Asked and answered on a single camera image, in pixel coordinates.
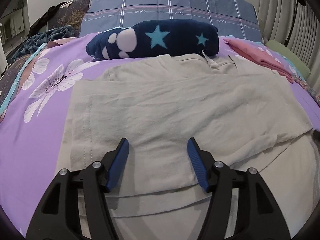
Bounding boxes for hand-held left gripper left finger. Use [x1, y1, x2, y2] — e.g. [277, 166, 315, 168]
[25, 137, 130, 240]

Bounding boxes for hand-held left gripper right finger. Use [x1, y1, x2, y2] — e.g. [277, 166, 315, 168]
[187, 137, 292, 240]

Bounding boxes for beige t-shirt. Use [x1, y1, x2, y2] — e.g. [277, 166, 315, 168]
[55, 54, 320, 240]

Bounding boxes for patterned multicolour cloth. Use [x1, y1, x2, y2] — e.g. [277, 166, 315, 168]
[294, 76, 320, 107]

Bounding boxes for green pillow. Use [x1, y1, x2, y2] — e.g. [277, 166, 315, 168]
[265, 40, 312, 79]

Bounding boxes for purple floral bedsheet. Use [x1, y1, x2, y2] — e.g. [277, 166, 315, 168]
[0, 34, 320, 230]

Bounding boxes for folded pink cloth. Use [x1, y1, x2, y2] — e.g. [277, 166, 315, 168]
[223, 38, 295, 84]

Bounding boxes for black lamp stand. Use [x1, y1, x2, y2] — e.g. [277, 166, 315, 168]
[285, 0, 309, 48]

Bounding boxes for navy star fleece blanket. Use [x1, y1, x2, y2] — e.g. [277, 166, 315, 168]
[86, 19, 220, 60]

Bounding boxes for white pleated curtain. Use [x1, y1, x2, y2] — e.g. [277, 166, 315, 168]
[257, 0, 320, 85]

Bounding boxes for dark teal fleece blanket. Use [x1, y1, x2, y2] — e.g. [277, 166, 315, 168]
[11, 25, 80, 63]

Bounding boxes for dark floral quilt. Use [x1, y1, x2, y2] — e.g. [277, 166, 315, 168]
[0, 0, 93, 120]

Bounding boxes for black cloth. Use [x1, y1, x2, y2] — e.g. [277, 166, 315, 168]
[27, 5, 59, 38]

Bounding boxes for blue plaid pillow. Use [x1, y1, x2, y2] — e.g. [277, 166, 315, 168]
[79, 0, 263, 43]

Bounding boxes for white shelf unit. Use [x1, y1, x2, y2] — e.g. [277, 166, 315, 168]
[0, 4, 28, 64]

